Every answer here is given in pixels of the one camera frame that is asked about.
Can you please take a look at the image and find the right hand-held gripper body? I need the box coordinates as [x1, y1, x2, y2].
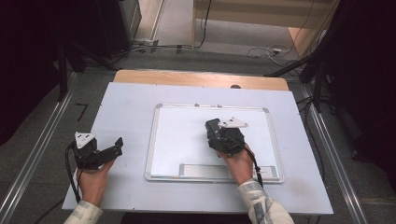
[206, 116, 250, 157]

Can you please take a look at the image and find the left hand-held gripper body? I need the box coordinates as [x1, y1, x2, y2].
[73, 132, 110, 171]

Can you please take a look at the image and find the white whiteboard with metal frame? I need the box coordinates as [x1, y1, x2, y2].
[144, 103, 285, 184]

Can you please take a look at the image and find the person's right hand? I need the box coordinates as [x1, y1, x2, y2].
[217, 143, 257, 187]

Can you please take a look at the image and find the person's left hand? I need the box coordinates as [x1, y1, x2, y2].
[76, 158, 116, 208]

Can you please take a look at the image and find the black tape mark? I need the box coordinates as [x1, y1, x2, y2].
[75, 103, 89, 122]

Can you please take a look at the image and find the wooden table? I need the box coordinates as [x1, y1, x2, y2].
[112, 69, 290, 92]

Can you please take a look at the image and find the black metal stand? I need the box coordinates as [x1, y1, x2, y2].
[56, 41, 118, 103]
[264, 52, 326, 114]

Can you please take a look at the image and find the light wooden furniture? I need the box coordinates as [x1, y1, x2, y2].
[190, 0, 341, 59]

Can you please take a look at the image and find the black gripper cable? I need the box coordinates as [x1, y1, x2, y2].
[64, 141, 83, 203]
[243, 145, 264, 189]

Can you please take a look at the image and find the metal floor rail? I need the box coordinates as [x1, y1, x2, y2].
[299, 83, 371, 224]
[0, 70, 78, 224]

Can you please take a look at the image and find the white floor cable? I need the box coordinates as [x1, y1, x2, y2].
[247, 44, 295, 67]

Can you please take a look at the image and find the grey floor cable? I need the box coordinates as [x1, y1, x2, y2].
[110, 38, 195, 60]

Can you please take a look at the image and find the black hanging cable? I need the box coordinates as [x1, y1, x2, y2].
[195, 0, 213, 49]

